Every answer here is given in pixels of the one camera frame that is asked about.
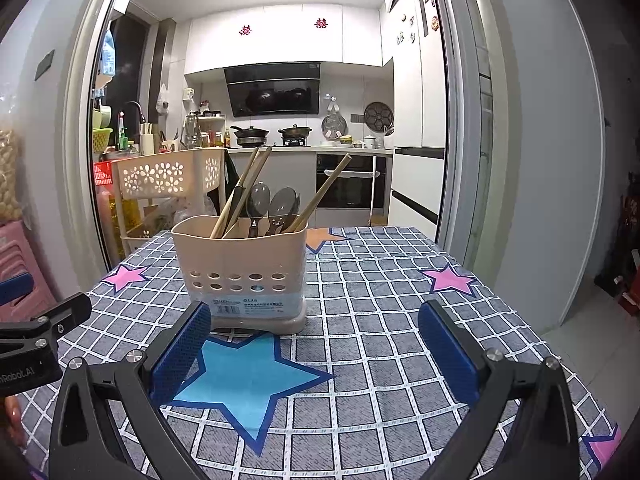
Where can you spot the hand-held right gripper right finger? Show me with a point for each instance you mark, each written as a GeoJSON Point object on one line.
{"type": "Point", "coordinates": [450, 355]}

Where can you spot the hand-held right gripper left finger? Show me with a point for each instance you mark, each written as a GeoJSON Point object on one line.
{"type": "Point", "coordinates": [180, 355]}

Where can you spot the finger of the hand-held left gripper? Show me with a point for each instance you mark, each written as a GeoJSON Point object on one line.
{"type": "Point", "coordinates": [15, 289]}
{"type": "Point", "coordinates": [60, 312]}

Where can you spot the beige plastic utensil holder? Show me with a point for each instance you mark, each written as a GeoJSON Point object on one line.
{"type": "Point", "coordinates": [240, 255]}

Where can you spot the person's left hand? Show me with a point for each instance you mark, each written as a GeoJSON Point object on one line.
{"type": "Point", "coordinates": [12, 417]}

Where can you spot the stack of pink plastic stools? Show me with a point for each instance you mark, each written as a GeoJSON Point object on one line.
{"type": "Point", "coordinates": [20, 255]}

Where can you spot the checked star-print tablecloth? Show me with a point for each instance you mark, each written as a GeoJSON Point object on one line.
{"type": "Point", "coordinates": [375, 310]}

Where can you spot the bag of beige balls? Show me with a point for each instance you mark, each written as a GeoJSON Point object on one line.
{"type": "Point", "coordinates": [9, 175]}

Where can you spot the clear crumpled plastic bag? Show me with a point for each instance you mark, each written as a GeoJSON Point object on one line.
{"type": "Point", "coordinates": [175, 215]}

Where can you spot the red plastic basket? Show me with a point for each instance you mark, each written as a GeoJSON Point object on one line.
{"type": "Point", "coordinates": [102, 174]}

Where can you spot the beige flower-cutout trolley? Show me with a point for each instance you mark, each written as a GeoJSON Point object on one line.
{"type": "Point", "coordinates": [155, 175]}

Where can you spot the green plastic basket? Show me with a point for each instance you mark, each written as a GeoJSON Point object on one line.
{"type": "Point", "coordinates": [102, 139]}

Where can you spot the dark hanging cloth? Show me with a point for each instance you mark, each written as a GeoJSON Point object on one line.
{"type": "Point", "coordinates": [231, 180]}

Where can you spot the black built-in oven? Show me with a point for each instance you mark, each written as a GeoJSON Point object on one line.
{"type": "Point", "coordinates": [350, 185]}

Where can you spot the grey kitchen base cabinet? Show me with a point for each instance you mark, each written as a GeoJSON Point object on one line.
{"type": "Point", "coordinates": [295, 175]}

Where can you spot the dark curved faucet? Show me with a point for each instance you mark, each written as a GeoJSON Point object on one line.
{"type": "Point", "coordinates": [135, 105]}

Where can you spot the white countertop shelf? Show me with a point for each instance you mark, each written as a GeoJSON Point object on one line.
{"type": "Point", "coordinates": [205, 132]}

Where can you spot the white enamel mug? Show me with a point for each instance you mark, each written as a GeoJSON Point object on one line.
{"type": "Point", "coordinates": [369, 142]}

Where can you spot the black wok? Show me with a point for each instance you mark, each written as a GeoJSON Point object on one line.
{"type": "Point", "coordinates": [252, 136]}

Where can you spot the hanging white plastic bag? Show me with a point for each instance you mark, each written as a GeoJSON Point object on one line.
{"type": "Point", "coordinates": [161, 102]}

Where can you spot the white refrigerator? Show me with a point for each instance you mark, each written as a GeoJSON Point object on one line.
{"type": "Point", "coordinates": [415, 110]}

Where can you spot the dark cooking pot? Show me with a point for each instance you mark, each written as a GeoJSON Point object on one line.
{"type": "Point", "coordinates": [295, 134]}

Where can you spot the hanging blue bag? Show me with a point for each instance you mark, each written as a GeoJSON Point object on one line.
{"type": "Point", "coordinates": [108, 52]}

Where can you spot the black range hood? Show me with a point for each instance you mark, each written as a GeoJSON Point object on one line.
{"type": "Point", "coordinates": [272, 90]}

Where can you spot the red paper decal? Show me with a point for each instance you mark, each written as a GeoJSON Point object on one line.
{"type": "Point", "coordinates": [320, 23]}
{"type": "Point", "coordinates": [245, 30]}

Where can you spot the white upper cabinets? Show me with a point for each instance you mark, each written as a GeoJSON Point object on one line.
{"type": "Point", "coordinates": [280, 35]}

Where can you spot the dark wall switch panel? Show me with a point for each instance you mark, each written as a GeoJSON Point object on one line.
{"type": "Point", "coordinates": [45, 65]}

